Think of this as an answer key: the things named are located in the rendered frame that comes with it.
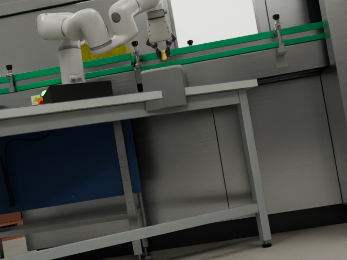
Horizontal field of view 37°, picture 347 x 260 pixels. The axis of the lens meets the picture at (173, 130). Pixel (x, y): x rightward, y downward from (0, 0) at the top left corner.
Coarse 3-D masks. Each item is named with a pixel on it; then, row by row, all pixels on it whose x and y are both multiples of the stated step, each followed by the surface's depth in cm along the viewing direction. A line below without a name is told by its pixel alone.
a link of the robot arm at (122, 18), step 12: (120, 0) 194; (132, 0) 195; (108, 12) 191; (120, 12) 188; (132, 12) 192; (120, 24) 189; (132, 24) 191; (120, 36) 191; (132, 36) 192; (96, 48) 188; (108, 48) 189
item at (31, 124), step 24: (192, 96) 224; (216, 96) 228; (240, 96) 231; (24, 120) 198; (48, 120) 201; (72, 120) 205; (96, 120) 208; (240, 120) 234; (216, 216) 222; (264, 216) 230; (96, 240) 203; (120, 240) 207; (264, 240) 229
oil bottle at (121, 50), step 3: (114, 36) 248; (123, 45) 247; (117, 48) 248; (120, 48) 247; (123, 48) 247; (126, 48) 251; (114, 51) 248; (117, 51) 248; (120, 51) 247; (123, 51) 247; (126, 51) 249; (117, 54) 247; (120, 54) 247
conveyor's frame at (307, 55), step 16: (272, 48) 237; (288, 48) 236; (304, 48) 235; (320, 48) 235; (192, 64) 241; (208, 64) 240; (224, 64) 239; (240, 64) 238; (256, 64) 238; (272, 64) 237; (288, 64) 236; (304, 64) 235; (320, 64) 235; (96, 80) 236; (112, 80) 235; (128, 80) 234; (192, 80) 240; (208, 80) 240; (224, 80) 239; (0, 96) 240; (16, 96) 239; (32, 96) 239
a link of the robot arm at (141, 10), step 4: (136, 0) 197; (140, 0) 200; (144, 0) 200; (148, 0) 201; (152, 0) 202; (156, 0) 204; (160, 0) 207; (140, 4) 199; (144, 4) 201; (148, 4) 202; (152, 4) 203; (156, 4) 205; (140, 8) 200; (144, 8) 202; (148, 8) 203; (140, 12) 202
